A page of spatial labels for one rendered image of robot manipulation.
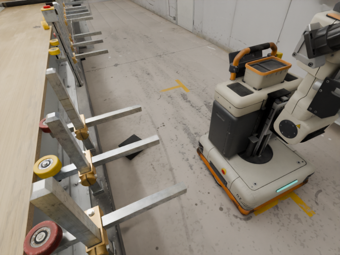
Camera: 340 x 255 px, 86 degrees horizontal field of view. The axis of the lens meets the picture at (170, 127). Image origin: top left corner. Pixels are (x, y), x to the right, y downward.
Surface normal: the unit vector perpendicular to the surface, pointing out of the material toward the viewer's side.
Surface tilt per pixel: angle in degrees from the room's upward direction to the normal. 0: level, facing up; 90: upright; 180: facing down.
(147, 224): 0
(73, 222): 90
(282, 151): 0
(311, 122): 8
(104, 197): 0
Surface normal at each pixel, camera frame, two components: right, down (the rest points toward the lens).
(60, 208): 0.41, 0.61
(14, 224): -0.04, -0.73
